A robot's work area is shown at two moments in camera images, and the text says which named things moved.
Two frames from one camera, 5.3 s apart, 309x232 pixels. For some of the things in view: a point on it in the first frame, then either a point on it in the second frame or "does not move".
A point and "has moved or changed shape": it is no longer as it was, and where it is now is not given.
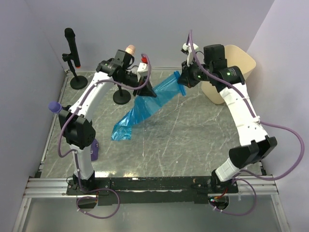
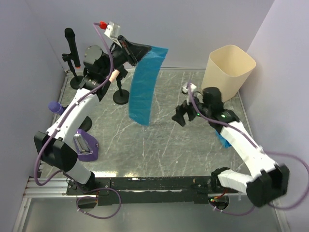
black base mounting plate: (154, 191) does not move
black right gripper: (186, 78) -> (180, 110)
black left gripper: (147, 90) -> (133, 52)
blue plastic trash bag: (145, 106) has moved or changed shape
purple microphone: (54, 107) does not move
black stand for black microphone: (77, 82) does not move
